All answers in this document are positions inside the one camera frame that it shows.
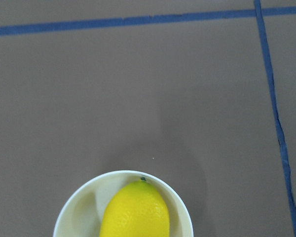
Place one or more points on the white bowl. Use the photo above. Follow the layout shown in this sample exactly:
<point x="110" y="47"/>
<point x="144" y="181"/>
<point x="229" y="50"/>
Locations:
<point x="82" y="214"/>

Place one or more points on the yellow lemon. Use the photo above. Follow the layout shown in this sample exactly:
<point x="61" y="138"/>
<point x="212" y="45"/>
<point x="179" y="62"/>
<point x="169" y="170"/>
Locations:
<point x="136" y="210"/>

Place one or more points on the blue tape strip lengthwise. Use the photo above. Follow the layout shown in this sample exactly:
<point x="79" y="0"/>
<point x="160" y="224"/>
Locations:
<point x="279" y="130"/>

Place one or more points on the blue tape strip crosswise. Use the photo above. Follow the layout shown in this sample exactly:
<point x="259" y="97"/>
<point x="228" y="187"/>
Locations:
<point x="122" y="22"/>

